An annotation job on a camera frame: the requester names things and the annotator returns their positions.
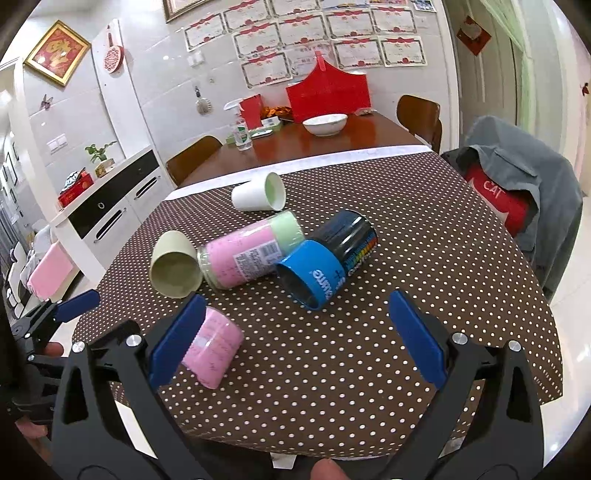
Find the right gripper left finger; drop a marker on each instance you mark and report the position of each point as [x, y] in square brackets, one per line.
[89, 440]

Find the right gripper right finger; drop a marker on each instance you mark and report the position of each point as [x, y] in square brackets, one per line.
[484, 421]

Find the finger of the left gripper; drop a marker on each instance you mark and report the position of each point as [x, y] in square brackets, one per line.
[44, 320]

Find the pink clear plastic cup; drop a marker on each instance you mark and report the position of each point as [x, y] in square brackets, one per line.
[213, 349]

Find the pale green plastic cup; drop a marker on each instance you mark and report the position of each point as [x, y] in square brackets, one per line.
[174, 270]

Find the pink green clear cup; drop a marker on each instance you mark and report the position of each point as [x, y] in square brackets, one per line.
[249, 253]

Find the white paper cup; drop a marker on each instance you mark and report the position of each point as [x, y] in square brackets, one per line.
[263, 193]

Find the blue black cup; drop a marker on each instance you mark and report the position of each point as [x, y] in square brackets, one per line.
[315, 271]

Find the person's left hand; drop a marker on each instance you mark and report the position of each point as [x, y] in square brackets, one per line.
[36, 435]

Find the person's right hand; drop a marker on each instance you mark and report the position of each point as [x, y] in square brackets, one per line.
[328, 469]

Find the pink cloth on sofa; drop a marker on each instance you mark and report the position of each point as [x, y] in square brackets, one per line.
[51, 273]

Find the white black sideboard cabinet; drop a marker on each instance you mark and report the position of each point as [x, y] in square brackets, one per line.
[97, 224]

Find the red box on cabinet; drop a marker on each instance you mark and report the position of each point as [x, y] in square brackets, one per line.
[76, 184]

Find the small potted plant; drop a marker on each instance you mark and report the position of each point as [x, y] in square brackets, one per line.
[98, 155]

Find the wooden chair left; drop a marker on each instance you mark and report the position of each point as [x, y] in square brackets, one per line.
[184, 163]

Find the wooden chair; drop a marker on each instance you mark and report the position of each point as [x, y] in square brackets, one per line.
[184, 163]
[421, 117]

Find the red cat pillow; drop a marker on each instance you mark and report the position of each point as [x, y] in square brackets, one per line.
[512, 208]

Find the grey jacket on chair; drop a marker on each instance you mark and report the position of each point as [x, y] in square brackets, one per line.
[519, 162]

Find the gold framed red picture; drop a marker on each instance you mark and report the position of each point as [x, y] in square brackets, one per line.
[58, 53]

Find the clear spray bottle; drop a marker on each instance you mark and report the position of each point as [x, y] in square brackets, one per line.
[240, 131]

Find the green tray on table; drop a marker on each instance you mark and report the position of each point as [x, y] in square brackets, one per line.
[257, 133]

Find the small red box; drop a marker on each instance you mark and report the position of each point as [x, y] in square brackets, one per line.
[251, 109]

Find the framed blossom painting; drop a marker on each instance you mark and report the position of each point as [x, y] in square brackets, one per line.
[176, 8]

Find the wooden chair right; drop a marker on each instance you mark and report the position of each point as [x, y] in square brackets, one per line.
[421, 117]

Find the white ceramic bowl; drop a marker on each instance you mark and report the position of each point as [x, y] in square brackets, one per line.
[326, 125]

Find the red gift bag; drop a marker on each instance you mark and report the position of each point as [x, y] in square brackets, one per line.
[328, 90]

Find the red diamond door decoration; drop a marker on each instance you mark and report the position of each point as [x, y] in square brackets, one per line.
[473, 35]

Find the red round wall ornament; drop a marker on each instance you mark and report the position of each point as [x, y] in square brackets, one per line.
[113, 56]

